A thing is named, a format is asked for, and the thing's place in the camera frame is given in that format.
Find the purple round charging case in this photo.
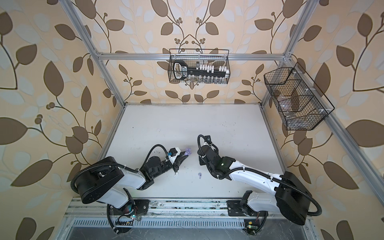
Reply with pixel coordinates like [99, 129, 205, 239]
[184, 148, 192, 156]

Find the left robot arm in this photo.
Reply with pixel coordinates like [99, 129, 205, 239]
[71, 144, 191, 209]

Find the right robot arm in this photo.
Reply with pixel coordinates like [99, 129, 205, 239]
[197, 135, 323, 226]

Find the black tool with white bits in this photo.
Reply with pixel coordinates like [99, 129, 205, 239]
[169, 60, 231, 80]

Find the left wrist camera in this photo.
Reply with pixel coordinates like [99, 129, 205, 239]
[168, 147, 181, 160]

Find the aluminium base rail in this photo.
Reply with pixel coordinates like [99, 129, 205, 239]
[63, 197, 313, 218]

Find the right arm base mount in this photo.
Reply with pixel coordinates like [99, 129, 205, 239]
[227, 200, 269, 218]

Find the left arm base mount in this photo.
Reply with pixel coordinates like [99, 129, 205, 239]
[108, 199, 150, 216]

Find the black wire basket centre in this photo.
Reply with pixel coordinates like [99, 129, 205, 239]
[168, 48, 231, 85]

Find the black wire basket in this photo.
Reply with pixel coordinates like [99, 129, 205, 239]
[168, 48, 231, 85]
[264, 63, 335, 131]

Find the black wire basket right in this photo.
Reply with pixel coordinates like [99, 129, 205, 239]
[264, 63, 335, 131]

